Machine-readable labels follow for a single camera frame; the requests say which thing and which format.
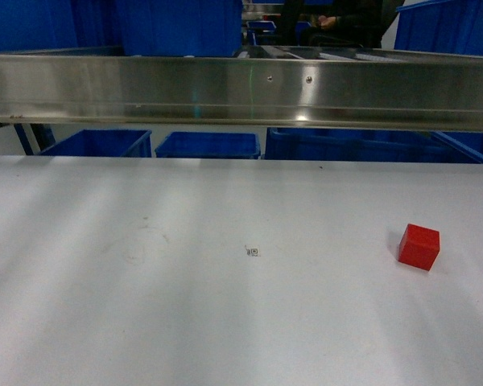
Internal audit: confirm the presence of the red magnetic block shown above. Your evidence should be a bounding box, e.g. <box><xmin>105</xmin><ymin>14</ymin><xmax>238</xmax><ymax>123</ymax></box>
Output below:
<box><xmin>398</xmin><ymin>224</ymin><xmax>440</xmax><ymax>272</ymax></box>

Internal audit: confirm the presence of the blue bin lower right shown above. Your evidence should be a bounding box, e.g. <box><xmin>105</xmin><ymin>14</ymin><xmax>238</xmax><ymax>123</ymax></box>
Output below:
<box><xmin>264</xmin><ymin>128</ymin><xmax>483</xmax><ymax>164</ymax></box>

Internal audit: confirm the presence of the blue bin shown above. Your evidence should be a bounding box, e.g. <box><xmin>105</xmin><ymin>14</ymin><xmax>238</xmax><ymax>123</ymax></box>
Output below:
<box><xmin>116</xmin><ymin>1</ymin><xmax>243</xmax><ymax>57</ymax></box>
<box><xmin>394</xmin><ymin>1</ymin><xmax>483</xmax><ymax>56</ymax></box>
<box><xmin>155</xmin><ymin>132</ymin><xmax>261</xmax><ymax>159</ymax></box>
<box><xmin>0</xmin><ymin>1</ymin><xmax>122</xmax><ymax>52</ymax></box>
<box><xmin>264</xmin><ymin>128</ymin><xmax>483</xmax><ymax>164</ymax></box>
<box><xmin>39</xmin><ymin>129</ymin><xmax>152</xmax><ymax>158</ymax></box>

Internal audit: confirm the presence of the blue bin lower middle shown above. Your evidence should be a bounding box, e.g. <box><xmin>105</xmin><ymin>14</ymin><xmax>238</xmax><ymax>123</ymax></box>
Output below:
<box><xmin>155</xmin><ymin>132</ymin><xmax>261</xmax><ymax>159</ymax></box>

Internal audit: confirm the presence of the blue bin lower left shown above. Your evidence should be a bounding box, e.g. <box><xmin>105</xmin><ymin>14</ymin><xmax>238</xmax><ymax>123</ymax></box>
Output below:
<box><xmin>39</xmin><ymin>129</ymin><xmax>152</xmax><ymax>158</ymax></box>

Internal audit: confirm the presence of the blue bin upper centre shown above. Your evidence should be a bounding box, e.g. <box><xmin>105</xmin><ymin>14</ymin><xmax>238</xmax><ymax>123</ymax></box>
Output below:
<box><xmin>116</xmin><ymin>1</ymin><xmax>243</xmax><ymax>57</ymax></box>

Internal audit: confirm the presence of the seated person in black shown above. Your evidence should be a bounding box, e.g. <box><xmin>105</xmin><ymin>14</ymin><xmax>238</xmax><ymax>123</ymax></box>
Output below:
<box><xmin>276</xmin><ymin>1</ymin><xmax>404</xmax><ymax>48</ymax></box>

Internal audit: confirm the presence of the blue bin upper left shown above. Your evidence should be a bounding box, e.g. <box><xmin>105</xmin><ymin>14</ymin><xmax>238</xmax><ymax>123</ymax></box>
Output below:
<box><xmin>0</xmin><ymin>1</ymin><xmax>122</xmax><ymax>52</ymax></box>

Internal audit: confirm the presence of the blue bin upper right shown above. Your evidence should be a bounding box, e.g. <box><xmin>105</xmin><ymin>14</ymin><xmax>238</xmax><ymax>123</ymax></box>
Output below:
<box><xmin>394</xmin><ymin>1</ymin><xmax>483</xmax><ymax>56</ymax></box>

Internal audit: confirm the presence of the stainless steel shelf rail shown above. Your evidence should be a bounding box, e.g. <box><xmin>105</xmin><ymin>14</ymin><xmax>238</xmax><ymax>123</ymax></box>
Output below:
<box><xmin>0</xmin><ymin>48</ymin><xmax>483</xmax><ymax>133</ymax></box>

